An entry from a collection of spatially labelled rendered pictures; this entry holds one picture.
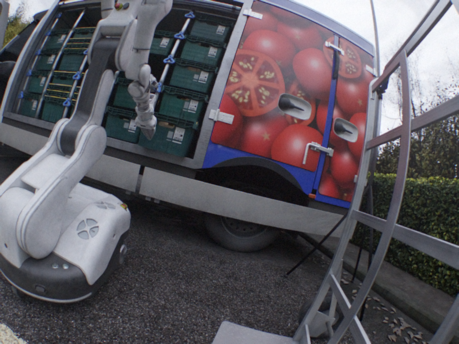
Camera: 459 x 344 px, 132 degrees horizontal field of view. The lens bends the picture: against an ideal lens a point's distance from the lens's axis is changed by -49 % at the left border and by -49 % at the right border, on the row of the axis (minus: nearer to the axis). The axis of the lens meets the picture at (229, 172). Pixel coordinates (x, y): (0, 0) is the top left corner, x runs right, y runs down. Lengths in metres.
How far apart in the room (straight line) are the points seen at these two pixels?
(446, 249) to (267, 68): 1.56
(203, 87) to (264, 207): 1.08
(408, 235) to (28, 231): 0.91
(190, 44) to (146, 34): 1.19
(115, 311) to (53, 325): 0.26
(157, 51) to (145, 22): 1.20
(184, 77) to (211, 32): 0.54
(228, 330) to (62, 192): 0.81
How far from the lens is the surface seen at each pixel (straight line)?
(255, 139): 1.45
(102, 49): 0.97
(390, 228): 0.51
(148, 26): 0.75
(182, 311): 0.94
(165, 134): 1.34
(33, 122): 2.26
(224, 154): 1.41
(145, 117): 0.92
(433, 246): 0.40
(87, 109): 0.91
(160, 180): 1.45
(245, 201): 1.45
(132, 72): 0.77
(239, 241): 1.66
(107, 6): 1.26
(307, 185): 1.61
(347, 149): 1.83
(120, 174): 1.55
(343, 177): 1.80
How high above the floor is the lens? 0.64
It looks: level
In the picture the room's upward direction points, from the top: 15 degrees clockwise
